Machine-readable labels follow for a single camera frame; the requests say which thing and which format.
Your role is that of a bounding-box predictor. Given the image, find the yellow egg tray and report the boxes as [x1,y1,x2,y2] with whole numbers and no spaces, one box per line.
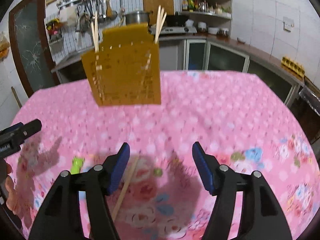
[281,56,305,78]

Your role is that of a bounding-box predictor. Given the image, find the yellow perforated utensil holder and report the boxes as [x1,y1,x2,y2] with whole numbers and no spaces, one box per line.
[81,23,161,106]

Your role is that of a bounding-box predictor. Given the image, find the thin wooden chopstick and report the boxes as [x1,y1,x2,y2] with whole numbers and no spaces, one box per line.
[155,5,167,44]
[111,156,139,222]

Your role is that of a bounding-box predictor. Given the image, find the steel cooking pot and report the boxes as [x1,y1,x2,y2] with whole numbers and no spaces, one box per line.
[125,10,150,25]

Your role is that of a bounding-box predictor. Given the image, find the wooden stick by wall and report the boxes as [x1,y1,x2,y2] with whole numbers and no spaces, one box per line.
[11,86,22,109]

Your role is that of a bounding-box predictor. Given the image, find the hanging utensil rack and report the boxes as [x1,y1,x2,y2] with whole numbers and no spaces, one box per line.
[57,0,118,33]

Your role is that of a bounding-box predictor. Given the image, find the green frog handle utensil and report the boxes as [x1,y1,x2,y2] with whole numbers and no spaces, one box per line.
[70,157,85,174]

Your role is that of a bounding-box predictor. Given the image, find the person's left hand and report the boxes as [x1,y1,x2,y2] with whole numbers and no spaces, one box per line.
[4,162,28,218]

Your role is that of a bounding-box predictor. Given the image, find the wooden cutting board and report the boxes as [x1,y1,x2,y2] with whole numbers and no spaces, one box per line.
[143,0,175,25]

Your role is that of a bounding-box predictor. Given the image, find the kitchen counter cabinet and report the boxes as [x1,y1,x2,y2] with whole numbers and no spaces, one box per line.
[51,33,304,108]

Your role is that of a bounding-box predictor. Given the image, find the corner shelf with bottles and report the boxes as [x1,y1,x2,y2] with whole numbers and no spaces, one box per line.
[177,0,233,32]

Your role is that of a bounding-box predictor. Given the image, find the pink floral tablecloth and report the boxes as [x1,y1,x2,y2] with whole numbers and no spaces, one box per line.
[7,72,319,239]

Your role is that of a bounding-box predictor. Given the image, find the dark glass door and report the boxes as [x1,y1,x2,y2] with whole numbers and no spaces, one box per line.
[9,0,60,97]

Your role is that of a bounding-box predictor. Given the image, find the gas stove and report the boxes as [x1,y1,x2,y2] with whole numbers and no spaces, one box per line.
[160,27,197,35]

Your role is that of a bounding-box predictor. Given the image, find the wall power socket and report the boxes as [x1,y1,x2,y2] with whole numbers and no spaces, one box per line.
[283,16,295,33]

